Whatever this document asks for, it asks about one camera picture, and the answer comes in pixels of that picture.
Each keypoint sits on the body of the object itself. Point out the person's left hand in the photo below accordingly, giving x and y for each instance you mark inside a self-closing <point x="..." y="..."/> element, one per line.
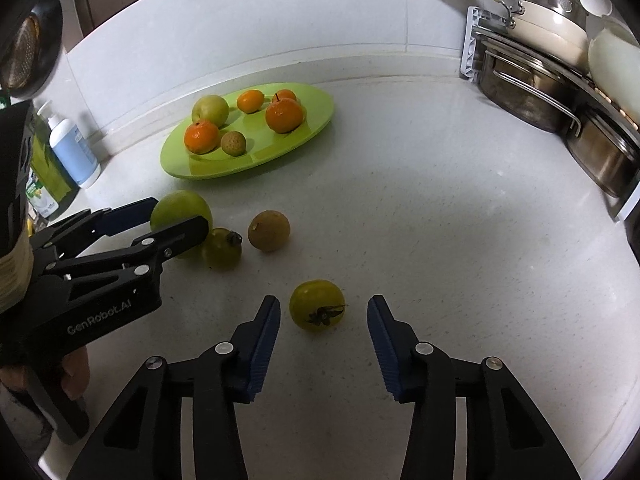
<point x="77" y="369"/>

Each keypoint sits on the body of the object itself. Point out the copper colander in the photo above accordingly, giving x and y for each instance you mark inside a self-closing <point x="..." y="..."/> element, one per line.
<point x="22" y="50"/>

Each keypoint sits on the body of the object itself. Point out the orange with stem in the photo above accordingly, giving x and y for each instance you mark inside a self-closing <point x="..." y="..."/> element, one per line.
<point x="284" y="116"/>

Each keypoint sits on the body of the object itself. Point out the green tomato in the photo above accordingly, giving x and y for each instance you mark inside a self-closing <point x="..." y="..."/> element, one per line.
<point x="317" y="305"/>
<point x="222" y="250"/>

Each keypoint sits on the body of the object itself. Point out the large pale green apple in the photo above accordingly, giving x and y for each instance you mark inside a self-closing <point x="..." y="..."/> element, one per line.
<point x="210" y="110"/>

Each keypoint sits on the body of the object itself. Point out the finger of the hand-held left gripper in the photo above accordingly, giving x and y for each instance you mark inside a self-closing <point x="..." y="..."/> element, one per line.
<point x="175" y="235"/>
<point x="132" y="215"/>

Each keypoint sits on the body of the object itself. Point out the green plate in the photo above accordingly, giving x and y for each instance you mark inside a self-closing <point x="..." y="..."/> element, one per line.
<point x="270" y="149"/>

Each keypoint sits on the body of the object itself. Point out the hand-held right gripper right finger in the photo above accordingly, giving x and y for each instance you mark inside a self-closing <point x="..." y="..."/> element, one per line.
<point x="387" y="350"/>

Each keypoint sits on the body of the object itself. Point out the small green apple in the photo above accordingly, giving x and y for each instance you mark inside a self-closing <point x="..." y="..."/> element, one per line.
<point x="182" y="206"/>

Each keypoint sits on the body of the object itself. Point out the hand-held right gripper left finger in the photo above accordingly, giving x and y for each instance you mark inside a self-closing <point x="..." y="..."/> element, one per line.
<point x="262" y="350"/>

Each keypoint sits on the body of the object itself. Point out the green dish soap bottle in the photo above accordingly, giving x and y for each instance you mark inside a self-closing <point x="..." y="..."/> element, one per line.
<point x="45" y="180"/>

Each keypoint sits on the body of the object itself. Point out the white pot shelf rack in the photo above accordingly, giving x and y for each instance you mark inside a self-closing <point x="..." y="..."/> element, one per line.
<point x="472" y="35"/>

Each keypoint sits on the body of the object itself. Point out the large stainless steel pot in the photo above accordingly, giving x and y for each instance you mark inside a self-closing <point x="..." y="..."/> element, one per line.
<point x="525" y="90"/>

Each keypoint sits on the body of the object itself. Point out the white pump lotion bottle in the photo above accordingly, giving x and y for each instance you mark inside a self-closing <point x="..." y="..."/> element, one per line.
<point x="75" y="152"/>

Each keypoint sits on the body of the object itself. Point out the small stainless steel pot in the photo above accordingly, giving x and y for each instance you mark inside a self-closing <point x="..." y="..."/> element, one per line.
<point x="600" y="152"/>

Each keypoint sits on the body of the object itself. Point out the black frying pan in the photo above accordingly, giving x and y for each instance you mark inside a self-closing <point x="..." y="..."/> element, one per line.
<point x="50" y="45"/>

